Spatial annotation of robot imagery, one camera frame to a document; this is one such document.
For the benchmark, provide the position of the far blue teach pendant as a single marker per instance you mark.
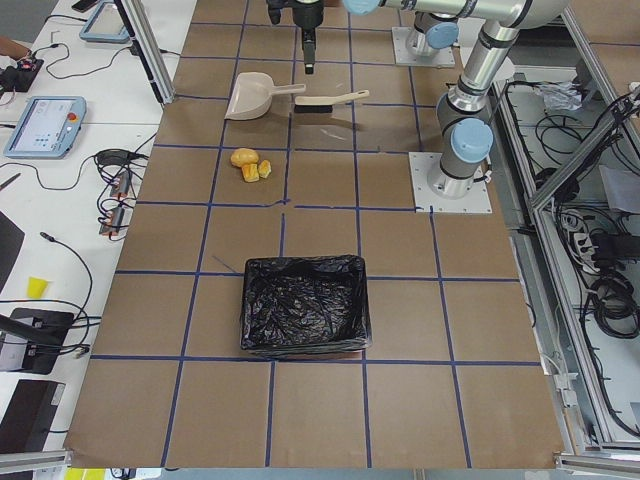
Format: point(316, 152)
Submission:
point(105, 25)

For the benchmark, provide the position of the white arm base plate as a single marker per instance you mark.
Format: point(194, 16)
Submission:
point(435, 192)
point(444, 59)

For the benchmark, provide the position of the blue teach pendant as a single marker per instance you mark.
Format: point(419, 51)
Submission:
point(105, 25)
point(47, 128)

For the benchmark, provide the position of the black box device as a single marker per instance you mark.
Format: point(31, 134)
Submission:
point(32, 339)

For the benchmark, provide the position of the yellow paper cup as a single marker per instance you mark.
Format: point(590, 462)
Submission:
point(37, 287)

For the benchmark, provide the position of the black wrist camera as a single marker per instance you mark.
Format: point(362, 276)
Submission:
point(274, 9)

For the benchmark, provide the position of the bin with black trash bag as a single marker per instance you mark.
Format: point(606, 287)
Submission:
point(294, 306)

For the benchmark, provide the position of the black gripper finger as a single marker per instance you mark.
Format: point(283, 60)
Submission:
point(309, 50)

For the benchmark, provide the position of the beige plastic dustpan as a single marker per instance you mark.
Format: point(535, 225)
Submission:
point(252, 95)

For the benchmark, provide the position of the beige hand brush black bristles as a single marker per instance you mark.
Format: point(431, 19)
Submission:
point(325, 104)

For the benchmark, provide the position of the near blue teach pendant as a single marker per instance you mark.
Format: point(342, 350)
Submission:
point(47, 128)

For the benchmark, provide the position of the small yellow sponge chunk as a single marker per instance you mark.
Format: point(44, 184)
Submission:
point(264, 169)

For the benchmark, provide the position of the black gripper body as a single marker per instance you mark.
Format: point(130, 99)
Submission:
point(309, 14)

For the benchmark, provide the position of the orange sponge chunk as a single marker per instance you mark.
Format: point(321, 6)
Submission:
point(250, 172)

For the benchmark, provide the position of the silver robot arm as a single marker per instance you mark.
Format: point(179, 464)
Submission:
point(431, 33)
point(461, 112)

